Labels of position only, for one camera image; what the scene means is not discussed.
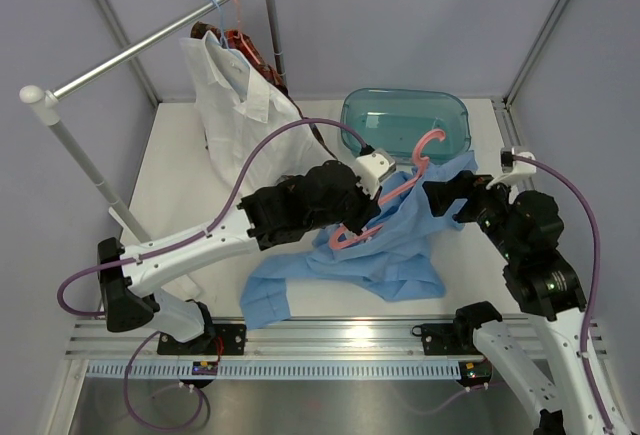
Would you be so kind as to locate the teal plastic tub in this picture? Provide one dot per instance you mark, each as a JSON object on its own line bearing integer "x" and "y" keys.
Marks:
{"x": 396, "y": 119}

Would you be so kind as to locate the pink hanger on rack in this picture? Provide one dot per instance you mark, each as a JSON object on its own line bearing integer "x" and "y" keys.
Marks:
{"x": 240, "y": 25}

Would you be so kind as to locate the aluminium frame rail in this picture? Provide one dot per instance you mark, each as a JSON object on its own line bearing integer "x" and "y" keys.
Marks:
{"x": 359, "y": 338}

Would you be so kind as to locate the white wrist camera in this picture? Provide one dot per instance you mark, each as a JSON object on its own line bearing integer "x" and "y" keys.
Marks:
{"x": 372, "y": 170}
{"x": 517, "y": 166}

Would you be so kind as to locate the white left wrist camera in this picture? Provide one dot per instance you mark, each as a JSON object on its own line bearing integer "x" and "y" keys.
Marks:
{"x": 372, "y": 170}

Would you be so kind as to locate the metal clothes rack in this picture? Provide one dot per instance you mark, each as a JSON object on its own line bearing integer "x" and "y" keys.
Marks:
{"x": 43, "y": 102}

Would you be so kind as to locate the white shirt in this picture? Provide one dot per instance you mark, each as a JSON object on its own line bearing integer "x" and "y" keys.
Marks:
{"x": 291, "y": 153}

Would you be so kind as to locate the light blue shirt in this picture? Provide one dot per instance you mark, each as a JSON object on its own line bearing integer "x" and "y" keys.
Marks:
{"x": 395, "y": 264}

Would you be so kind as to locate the red plaid shirt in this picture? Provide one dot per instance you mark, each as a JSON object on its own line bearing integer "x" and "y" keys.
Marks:
{"x": 240, "y": 97}

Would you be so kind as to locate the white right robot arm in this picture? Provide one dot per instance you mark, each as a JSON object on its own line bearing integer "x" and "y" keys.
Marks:
{"x": 575, "y": 397}

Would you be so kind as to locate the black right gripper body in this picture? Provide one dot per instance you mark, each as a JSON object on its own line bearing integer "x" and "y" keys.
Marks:
{"x": 487, "y": 207}

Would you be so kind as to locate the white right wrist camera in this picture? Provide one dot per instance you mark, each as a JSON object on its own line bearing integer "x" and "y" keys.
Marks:
{"x": 517, "y": 166}

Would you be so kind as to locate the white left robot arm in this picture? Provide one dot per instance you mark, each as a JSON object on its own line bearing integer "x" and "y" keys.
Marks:
{"x": 133, "y": 278}

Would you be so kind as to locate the white slotted cable duct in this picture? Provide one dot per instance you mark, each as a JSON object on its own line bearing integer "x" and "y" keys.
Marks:
{"x": 275, "y": 370}

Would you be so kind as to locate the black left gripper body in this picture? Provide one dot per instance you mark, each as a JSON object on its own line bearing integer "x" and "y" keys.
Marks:
{"x": 354, "y": 210}

